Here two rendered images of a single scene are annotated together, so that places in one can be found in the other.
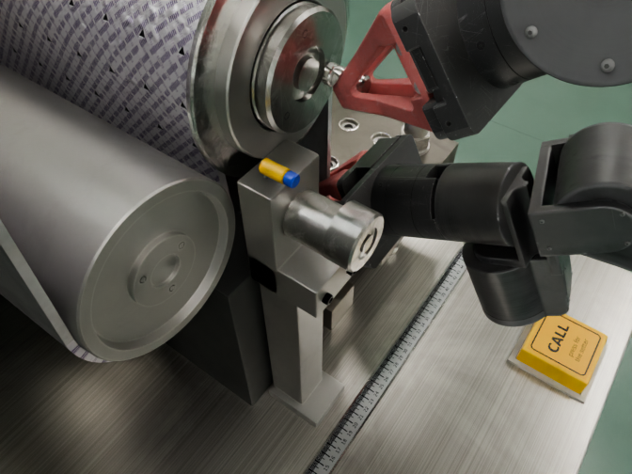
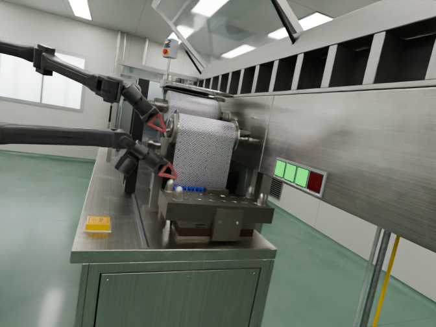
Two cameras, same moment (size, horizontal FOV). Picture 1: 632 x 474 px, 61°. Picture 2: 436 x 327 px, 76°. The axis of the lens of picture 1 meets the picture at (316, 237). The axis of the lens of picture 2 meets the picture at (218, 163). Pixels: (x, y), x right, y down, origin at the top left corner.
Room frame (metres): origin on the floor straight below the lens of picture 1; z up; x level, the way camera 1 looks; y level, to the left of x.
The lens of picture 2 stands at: (1.05, -0.81, 1.30)
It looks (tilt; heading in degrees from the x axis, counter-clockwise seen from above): 8 degrees down; 122
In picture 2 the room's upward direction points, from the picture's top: 10 degrees clockwise
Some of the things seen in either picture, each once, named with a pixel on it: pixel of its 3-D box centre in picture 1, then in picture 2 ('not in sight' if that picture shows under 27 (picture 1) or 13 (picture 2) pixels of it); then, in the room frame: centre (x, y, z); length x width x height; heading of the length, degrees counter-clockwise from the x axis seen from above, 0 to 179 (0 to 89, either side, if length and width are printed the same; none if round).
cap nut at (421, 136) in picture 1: (416, 129); (178, 193); (0.47, -0.11, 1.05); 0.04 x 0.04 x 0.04
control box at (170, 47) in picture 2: not in sight; (169, 48); (-0.14, 0.36, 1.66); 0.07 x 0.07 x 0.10; 81
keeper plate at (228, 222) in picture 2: not in sight; (227, 224); (0.61, 0.01, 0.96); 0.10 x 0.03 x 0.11; 54
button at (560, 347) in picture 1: (561, 347); (98, 223); (0.28, -0.26, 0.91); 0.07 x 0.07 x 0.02; 54
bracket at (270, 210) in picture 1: (307, 315); (154, 174); (0.23, 0.01, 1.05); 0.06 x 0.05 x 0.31; 54
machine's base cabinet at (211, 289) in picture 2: not in sight; (138, 228); (-0.45, 0.61, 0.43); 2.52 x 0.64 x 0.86; 144
